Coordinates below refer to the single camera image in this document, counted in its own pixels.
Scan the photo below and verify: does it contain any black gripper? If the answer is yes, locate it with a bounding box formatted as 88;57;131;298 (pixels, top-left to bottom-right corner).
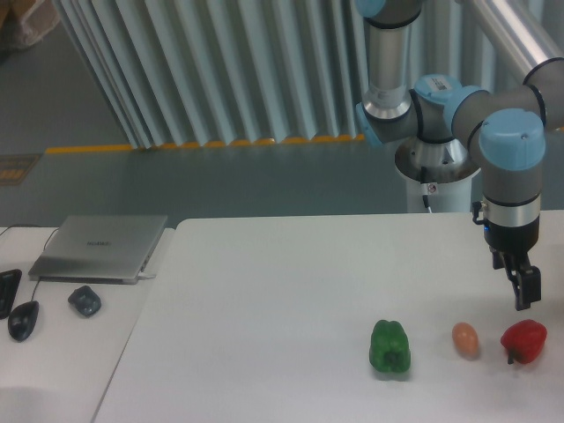
484;219;541;311

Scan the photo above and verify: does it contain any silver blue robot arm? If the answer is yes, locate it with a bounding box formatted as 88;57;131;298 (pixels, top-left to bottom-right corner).
356;1;563;310

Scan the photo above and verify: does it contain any red bell pepper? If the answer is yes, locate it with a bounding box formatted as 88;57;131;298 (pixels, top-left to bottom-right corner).
500;319;547;365

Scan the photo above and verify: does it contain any brown egg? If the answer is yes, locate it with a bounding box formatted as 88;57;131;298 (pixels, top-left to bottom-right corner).
451;322;479;359

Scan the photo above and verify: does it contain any green bell pepper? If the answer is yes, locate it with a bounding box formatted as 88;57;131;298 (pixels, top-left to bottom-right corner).
369;320;411;374

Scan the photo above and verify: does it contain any white pleated curtain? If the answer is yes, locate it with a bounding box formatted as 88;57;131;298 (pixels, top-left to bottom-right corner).
51;0;564;151

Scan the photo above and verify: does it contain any silver closed laptop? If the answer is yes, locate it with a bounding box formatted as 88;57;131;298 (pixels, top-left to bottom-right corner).
28;215;167;284

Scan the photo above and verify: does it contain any dark earbuds case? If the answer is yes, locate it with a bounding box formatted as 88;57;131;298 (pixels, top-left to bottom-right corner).
68;286;101;318

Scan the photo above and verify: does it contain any black computer mouse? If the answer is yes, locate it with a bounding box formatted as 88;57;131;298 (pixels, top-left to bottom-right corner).
7;301;40;342

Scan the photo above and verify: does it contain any black keyboard edge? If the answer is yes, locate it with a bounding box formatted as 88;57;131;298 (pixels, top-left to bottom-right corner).
0;269;22;320

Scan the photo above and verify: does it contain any white laptop cable plug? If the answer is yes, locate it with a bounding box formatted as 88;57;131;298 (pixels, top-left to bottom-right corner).
138;272;156;280

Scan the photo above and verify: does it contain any black mouse cable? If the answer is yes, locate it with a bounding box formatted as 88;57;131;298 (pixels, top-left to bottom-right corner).
0;224;61;305

